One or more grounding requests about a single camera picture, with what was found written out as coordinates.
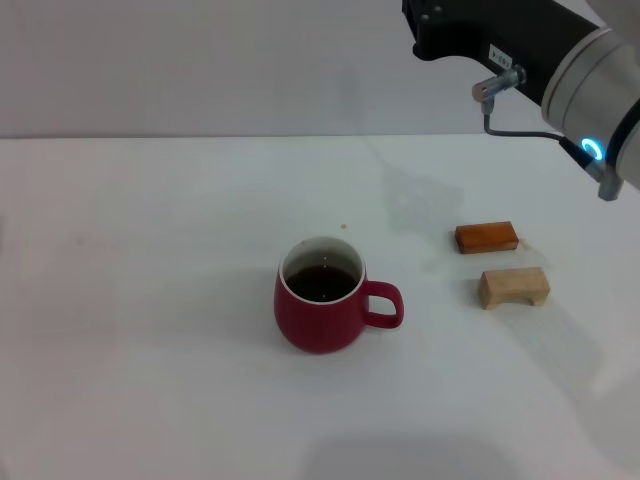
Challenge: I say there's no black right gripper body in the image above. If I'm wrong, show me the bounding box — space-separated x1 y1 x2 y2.
402 0 601 107

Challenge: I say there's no dark orange wooden block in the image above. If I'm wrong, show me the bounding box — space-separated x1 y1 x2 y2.
454 220 519 256

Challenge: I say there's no light wooden arch block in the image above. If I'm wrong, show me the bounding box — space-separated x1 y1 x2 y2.
477 266 552 312

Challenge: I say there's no grey cable with metal connectors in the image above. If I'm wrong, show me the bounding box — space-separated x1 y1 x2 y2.
471 64 625 201

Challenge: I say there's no red ceramic cup with coffee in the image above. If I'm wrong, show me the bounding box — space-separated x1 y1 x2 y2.
272 236 405 355

